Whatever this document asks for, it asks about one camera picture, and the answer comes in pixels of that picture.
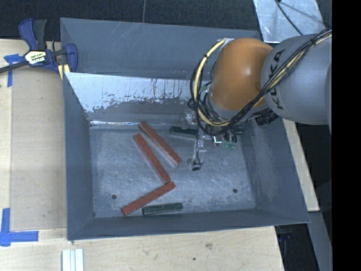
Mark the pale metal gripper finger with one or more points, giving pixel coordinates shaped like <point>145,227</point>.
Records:
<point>189,119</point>
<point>199,151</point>

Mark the dark green flat block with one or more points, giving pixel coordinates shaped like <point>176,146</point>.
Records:
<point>162,209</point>
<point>182,131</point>

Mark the red-brown flat block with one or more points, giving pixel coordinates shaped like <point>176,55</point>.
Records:
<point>148,198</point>
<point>160,145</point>
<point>152,158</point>

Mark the grey metal bin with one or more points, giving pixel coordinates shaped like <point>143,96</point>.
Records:
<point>127,176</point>

